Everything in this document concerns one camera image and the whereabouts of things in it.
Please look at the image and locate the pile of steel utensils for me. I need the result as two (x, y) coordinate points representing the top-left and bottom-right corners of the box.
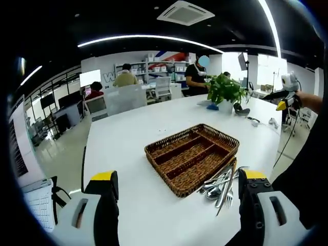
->
(196, 157), (251, 217)

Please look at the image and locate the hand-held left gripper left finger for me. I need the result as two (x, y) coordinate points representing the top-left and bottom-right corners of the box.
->
(52, 170), (120, 246)

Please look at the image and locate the green potted plant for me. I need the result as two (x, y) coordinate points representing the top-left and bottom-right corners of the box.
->
(206, 73), (251, 115)

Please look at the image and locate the dark grey curved device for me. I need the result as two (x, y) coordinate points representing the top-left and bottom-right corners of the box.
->
(233, 102), (251, 116)

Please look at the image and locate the black desk monitor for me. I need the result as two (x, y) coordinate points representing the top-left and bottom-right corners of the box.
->
(58, 90), (83, 109)

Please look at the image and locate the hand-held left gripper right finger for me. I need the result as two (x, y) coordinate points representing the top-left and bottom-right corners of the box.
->
(225, 168), (312, 246)

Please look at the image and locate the white mesh office chair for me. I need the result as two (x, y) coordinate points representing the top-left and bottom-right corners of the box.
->
(154, 76), (172, 102)

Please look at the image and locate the white wall screen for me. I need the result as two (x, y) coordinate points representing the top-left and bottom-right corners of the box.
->
(79, 69), (102, 88)

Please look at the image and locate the ceiling air conditioner vent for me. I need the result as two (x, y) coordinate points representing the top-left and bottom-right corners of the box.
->
(156, 0), (215, 27)

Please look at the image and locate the black monitor on stand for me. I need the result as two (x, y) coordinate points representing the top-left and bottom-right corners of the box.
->
(40, 93), (55, 109)

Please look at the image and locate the white shelving unit with boxes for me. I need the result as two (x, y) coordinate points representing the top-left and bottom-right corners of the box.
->
(114, 52), (191, 85)

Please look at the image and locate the person's black shirt torso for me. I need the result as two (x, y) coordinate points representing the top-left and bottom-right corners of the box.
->
(271, 46), (328, 231)

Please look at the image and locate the brown wicker utensil storage tray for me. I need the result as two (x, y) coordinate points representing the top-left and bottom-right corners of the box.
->
(144, 123), (241, 198)

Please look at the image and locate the person's right hand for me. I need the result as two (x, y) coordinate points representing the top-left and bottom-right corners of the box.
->
(294, 91), (308, 108)

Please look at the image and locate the curved ceiling light strip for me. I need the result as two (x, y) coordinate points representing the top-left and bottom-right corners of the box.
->
(77, 34), (226, 54)
(257, 0), (282, 58)
(19, 65), (43, 87)

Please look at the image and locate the white frosted desk partition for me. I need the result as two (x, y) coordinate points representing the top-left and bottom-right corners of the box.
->
(104, 84), (149, 116)

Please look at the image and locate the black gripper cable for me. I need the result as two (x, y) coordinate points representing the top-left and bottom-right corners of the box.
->
(272, 102), (301, 169)

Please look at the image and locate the black studio light on stand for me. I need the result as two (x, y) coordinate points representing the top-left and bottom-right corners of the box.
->
(237, 52), (251, 91)

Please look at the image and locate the open laptop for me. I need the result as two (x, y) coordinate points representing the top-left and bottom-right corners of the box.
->
(7, 94), (56, 233)

